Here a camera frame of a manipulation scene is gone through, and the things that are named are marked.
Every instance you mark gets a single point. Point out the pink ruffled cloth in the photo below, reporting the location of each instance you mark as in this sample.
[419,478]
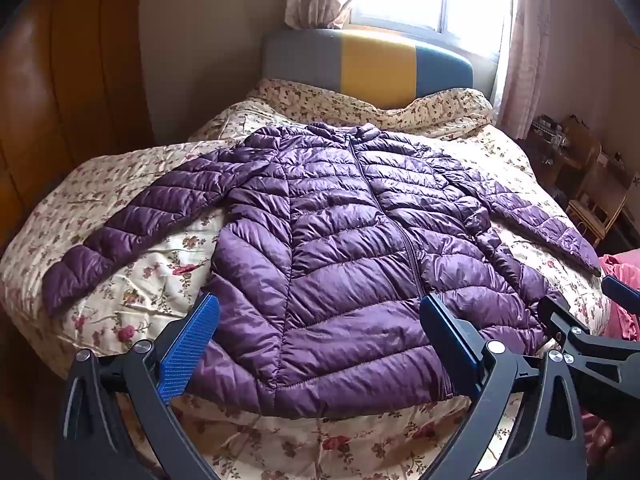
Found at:
[625,267]

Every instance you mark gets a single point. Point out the person's right hand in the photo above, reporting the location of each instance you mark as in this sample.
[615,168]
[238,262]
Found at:
[602,437]

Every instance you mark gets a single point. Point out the purple puffer jacket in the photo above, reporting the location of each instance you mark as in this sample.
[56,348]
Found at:
[325,260]

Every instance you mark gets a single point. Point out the floral pillow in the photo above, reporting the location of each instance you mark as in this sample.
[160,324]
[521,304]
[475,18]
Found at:
[440,107]

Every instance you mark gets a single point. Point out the cluttered small wooden table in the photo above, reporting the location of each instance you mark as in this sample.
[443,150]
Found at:
[565,155]

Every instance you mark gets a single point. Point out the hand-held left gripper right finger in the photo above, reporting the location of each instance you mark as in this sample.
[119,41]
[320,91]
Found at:
[445,330]

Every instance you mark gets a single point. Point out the wooden chair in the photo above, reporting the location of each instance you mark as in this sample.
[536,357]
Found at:
[607,185]

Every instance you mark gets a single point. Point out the brown wooden wardrobe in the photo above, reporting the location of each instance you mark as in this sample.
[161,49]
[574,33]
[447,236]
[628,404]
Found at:
[60,85]

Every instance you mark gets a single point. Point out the grey yellow blue headboard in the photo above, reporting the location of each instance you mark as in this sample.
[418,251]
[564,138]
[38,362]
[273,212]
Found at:
[375,65]

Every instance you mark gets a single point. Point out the large-floral cream quilt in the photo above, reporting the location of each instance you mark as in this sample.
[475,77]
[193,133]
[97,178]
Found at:
[125,270]

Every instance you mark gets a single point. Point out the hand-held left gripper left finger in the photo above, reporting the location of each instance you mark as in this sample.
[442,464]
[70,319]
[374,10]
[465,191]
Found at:
[192,340]

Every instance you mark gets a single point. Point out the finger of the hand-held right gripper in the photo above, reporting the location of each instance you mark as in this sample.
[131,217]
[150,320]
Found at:
[620,292]
[595,347]

